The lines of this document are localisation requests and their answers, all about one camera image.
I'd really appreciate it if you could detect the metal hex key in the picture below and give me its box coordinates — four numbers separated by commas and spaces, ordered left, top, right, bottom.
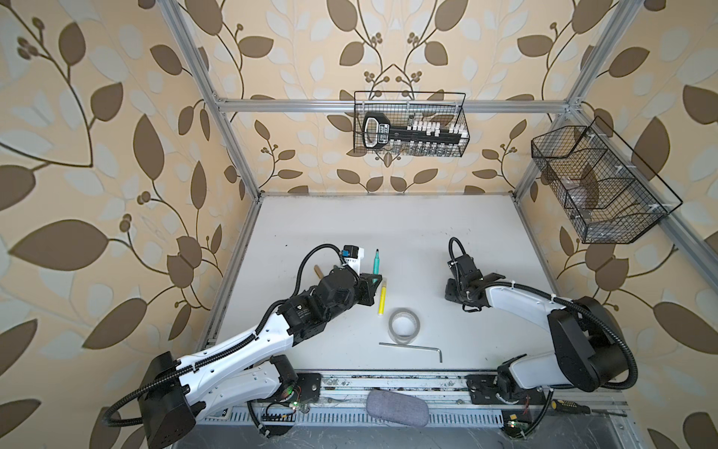
378, 342, 443, 364

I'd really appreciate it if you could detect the wire basket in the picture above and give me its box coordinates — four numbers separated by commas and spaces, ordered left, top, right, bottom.
531, 116, 684, 244
353, 90, 470, 158

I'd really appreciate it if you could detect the brown fineliner pen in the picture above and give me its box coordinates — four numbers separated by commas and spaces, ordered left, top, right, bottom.
313, 265, 325, 280

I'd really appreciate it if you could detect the clear tape roll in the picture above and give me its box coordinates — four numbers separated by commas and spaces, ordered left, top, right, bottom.
388, 308, 421, 345

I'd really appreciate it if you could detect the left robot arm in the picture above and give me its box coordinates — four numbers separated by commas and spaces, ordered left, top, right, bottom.
100, 243, 383, 448

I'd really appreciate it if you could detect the grey fabric pouch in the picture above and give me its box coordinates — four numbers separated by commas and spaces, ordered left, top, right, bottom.
366, 390, 430, 428

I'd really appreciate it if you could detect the yellow black screwdriver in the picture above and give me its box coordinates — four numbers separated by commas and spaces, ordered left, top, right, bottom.
551, 400, 592, 415

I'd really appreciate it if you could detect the teal highlighter pen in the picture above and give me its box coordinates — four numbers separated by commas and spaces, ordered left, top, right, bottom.
372, 249, 381, 275

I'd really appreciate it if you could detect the black socket holder tool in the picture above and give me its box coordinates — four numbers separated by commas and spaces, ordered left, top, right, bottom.
358, 112, 469, 153

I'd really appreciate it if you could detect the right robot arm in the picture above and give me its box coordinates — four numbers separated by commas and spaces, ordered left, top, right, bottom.
445, 237, 639, 440

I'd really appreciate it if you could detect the yellow highlighter pen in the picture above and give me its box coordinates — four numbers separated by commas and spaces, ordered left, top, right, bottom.
378, 279, 387, 316

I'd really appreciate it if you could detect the right wire basket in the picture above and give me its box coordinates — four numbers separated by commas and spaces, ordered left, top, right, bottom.
531, 116, 684, 244

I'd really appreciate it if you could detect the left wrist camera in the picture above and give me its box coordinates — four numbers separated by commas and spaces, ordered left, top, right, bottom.
341, 245, 364, 273

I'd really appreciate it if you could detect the back wire basket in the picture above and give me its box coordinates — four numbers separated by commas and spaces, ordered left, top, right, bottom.
353, 90, 470, 158

